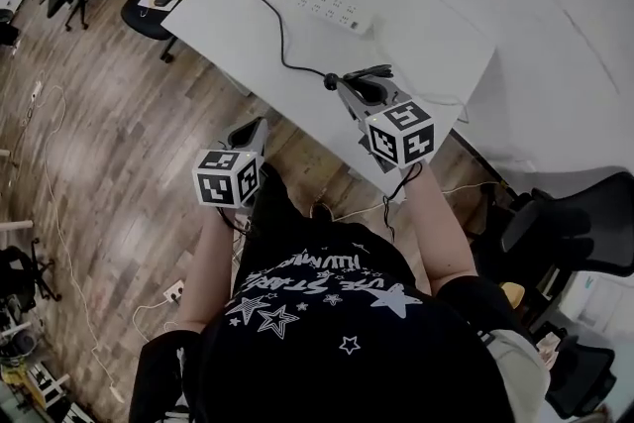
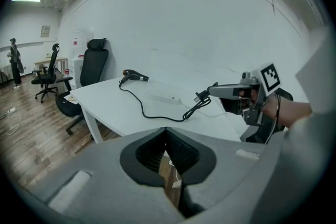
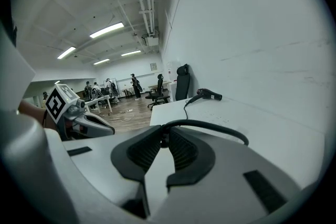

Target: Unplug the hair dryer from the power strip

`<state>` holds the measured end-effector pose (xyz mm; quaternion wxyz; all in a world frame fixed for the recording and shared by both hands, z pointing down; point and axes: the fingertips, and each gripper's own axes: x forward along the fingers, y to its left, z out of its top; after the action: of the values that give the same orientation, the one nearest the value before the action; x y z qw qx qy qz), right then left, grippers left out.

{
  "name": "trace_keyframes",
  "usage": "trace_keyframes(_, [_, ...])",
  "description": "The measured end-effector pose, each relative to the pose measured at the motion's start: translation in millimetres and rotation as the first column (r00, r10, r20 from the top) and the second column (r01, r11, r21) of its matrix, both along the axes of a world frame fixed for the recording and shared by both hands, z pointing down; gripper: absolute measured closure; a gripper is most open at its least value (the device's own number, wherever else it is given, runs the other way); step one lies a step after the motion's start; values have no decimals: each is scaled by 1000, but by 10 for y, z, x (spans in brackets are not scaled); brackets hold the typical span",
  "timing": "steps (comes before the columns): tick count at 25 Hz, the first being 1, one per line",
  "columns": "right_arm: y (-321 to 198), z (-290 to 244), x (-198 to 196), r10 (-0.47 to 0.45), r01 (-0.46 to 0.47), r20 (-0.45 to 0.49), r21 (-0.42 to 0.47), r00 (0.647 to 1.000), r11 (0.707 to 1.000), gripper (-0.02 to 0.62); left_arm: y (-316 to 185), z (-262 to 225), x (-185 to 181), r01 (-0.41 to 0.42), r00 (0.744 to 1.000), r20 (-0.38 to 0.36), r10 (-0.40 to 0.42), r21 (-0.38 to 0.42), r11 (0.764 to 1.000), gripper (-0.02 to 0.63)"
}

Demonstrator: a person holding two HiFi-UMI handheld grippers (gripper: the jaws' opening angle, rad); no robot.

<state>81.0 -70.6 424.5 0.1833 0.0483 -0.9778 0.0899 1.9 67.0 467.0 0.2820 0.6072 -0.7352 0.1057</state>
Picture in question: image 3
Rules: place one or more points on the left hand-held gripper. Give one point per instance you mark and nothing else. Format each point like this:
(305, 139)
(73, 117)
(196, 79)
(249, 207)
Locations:
(56, 102)

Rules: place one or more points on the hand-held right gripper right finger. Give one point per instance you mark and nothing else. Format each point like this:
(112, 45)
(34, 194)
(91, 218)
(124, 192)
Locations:
(223, 178)

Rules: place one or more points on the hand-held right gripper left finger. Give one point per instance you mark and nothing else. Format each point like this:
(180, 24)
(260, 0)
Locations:
(105, 165)

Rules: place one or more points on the person's left forearm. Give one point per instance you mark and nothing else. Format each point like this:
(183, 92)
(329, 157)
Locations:
(31, 112)

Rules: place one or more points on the black hair dryer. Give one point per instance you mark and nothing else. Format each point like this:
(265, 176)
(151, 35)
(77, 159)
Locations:
(210, 94)

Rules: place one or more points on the white desk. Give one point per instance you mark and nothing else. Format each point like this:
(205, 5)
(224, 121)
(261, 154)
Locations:
(99, 99)

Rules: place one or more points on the white extension socket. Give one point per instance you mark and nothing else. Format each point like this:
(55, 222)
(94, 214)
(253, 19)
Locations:
(129, 110)

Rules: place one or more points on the long ceiling light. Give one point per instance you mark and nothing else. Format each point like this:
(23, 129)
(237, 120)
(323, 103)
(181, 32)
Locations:
(106, 30)
(130, 53)
(66, 52)
(101, 61)

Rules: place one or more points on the black mesh office chair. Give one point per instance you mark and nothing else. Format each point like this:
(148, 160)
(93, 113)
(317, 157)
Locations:
(158, 94)

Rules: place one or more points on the light wooden table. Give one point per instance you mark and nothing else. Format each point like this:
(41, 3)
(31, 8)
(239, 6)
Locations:
(157, 85)

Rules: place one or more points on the white box with red label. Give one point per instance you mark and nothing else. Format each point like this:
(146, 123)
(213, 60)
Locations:
(169, 73)

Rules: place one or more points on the black high-back office chair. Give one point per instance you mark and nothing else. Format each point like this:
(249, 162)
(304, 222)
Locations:
(183, 81)

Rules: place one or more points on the white ceiling unit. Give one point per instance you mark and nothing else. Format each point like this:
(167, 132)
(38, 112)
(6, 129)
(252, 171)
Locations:
(151, 40)

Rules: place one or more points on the framed wall notice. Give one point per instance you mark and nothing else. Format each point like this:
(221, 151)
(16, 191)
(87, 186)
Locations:
(153, 66)

